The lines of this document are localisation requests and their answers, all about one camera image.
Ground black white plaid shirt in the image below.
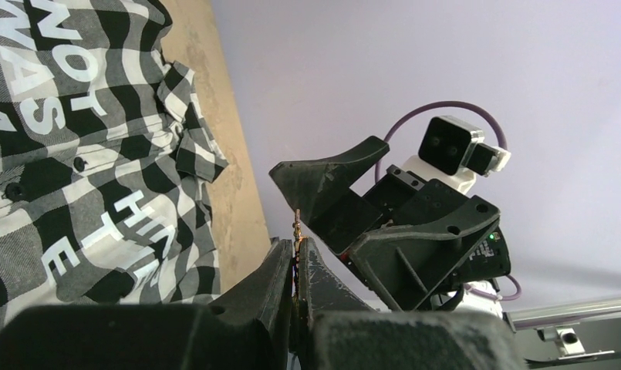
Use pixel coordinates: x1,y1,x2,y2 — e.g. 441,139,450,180
0,1,228,333

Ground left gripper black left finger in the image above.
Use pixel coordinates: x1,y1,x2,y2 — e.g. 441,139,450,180
0,240,293,369

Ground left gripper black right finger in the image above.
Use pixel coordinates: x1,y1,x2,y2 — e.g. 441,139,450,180
295,238,525,369

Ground gold glitter brooch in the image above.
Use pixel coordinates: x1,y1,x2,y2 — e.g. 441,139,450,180
292,209,305,258

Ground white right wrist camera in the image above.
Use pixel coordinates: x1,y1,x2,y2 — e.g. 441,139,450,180
401,116,511,194

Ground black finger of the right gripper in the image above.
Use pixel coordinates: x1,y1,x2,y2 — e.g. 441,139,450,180
349,209,500,311
268,136,390,256

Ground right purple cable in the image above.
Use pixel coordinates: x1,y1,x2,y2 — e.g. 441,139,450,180
374,100,523,303

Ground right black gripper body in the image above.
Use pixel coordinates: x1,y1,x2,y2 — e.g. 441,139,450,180
340,166,501,311

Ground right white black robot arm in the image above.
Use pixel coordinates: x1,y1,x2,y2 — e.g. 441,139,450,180
268,136,511,317

